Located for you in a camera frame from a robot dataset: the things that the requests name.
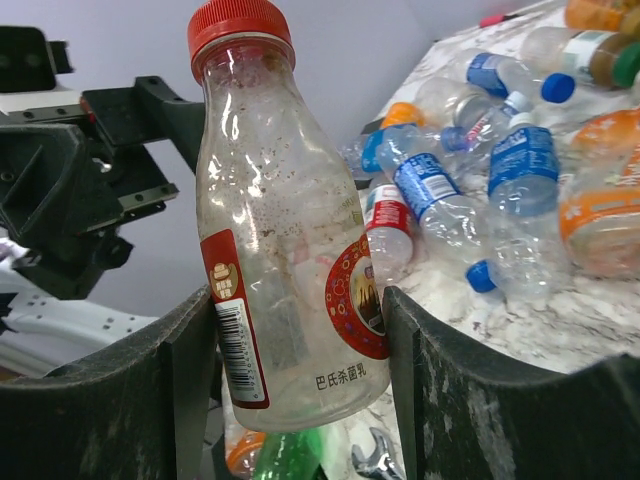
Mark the red label clear bottle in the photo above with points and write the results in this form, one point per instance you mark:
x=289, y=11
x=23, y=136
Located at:
x=281, y=233

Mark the small red blue label bottle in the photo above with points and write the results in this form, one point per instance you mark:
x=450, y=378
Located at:
x=479, y=120

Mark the silver open-end wrench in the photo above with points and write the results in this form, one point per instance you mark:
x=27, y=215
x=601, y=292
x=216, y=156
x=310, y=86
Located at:
x=381, y=463

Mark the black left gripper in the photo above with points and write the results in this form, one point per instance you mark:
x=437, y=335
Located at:
x=75, y=166

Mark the blue label water bottle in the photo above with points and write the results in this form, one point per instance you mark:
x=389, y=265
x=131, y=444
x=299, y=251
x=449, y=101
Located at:
x=524, y=169

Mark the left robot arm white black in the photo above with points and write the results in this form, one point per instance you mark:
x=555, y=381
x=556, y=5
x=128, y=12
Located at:
x=28, y=312

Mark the orange juice bottle back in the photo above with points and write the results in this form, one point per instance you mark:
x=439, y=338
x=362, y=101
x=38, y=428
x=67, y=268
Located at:
x=607, y=15

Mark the crushed orange bottle front left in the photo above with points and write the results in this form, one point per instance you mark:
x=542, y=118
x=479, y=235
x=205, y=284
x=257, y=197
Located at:
x=242, y=448

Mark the red marker pen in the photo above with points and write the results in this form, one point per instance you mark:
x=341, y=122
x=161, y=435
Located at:
x=496, y=19

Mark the small Pepsi bottle lying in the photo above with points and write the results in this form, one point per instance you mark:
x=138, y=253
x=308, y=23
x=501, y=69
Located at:
x=485, y=246

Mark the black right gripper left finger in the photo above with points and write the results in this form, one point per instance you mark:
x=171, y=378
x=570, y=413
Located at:
x=136, y=409

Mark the clear bottle blue label back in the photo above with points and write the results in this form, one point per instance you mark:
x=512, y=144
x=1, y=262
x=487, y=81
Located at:
x=476, y=80

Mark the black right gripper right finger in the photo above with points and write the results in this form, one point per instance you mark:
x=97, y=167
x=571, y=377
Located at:
x=466, y=411

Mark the green plastic bottle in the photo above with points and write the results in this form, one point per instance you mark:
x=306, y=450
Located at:
x=290, y=456

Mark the clear bottle light-blue label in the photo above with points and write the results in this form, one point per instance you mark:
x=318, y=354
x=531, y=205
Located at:
x=369, y=154

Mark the brown tea bottle green cap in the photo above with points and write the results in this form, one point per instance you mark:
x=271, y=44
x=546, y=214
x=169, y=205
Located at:
x=592, y=57

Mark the large orange label bottle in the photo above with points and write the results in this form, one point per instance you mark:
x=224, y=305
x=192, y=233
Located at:
x=599, y=208

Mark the small orange bottle left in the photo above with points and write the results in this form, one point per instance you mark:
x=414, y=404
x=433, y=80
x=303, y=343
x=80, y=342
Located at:
x=403, y=113

